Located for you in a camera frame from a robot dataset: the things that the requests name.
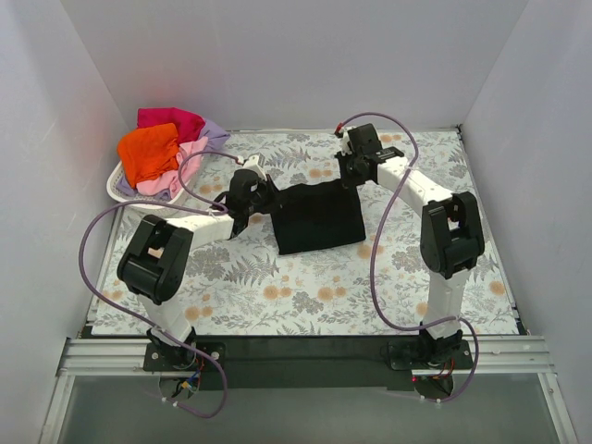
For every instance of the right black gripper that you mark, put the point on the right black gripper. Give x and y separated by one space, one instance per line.
348 171

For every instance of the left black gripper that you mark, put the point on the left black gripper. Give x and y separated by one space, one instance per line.
267 195

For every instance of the black t shirt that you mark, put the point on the black t shirt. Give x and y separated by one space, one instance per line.
317 217

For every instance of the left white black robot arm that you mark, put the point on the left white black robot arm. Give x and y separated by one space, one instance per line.
154 263

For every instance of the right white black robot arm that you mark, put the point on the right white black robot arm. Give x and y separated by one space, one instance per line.
451 234

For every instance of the lavender t shirt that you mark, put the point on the lavender t shirt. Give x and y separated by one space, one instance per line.
215 135

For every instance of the floral patterned table mat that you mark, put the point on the floral patterned table mat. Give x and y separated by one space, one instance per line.
243 287

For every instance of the magenta t shirt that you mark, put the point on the magenta t shirt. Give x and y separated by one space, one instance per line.
188 125

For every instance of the orange t shirt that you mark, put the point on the orange t shirt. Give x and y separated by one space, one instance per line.
148 153

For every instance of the white plastic laundry basket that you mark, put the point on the white plastic laundry basket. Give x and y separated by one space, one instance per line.
119 190

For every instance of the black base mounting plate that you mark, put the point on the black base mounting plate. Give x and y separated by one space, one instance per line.
322 362

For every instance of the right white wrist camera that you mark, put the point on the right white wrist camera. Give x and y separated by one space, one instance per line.
342 134

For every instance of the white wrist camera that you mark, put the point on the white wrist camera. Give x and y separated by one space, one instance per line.
255 163
342 134

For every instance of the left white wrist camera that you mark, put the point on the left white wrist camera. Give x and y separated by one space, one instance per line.
255 163

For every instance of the aluminium frame rail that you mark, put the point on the aluminium frame rail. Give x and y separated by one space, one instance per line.
125 357

